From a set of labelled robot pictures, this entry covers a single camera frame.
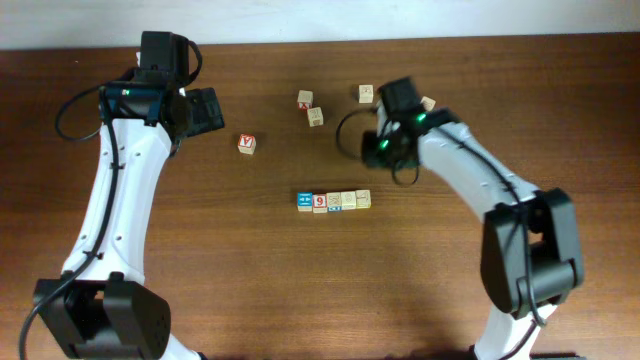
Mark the blue letter H block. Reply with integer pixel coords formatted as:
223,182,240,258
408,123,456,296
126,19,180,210
297,192,313,212

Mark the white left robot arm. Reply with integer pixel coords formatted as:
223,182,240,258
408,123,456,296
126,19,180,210
27,31,224,359

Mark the blue edged X block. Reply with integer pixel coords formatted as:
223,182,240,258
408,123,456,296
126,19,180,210
326,192,342,212

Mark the red number 6 block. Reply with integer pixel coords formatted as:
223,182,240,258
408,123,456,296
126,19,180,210
312,194,328,213

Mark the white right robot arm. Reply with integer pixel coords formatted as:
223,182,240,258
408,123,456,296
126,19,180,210
361,78,585,359

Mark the green wooden block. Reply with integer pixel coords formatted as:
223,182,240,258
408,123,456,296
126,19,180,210
340,191,357,211

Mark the yellow wooden block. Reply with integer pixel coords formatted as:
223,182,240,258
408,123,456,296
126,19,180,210
355,189,371,209

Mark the red letter A block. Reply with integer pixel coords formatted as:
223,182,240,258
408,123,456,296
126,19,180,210
237,134,256,155

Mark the plain K wooden block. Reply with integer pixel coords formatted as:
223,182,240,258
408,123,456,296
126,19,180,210
307,107,324,127

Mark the red X wooden block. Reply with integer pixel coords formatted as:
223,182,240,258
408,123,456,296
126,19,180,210
297,90,314,110

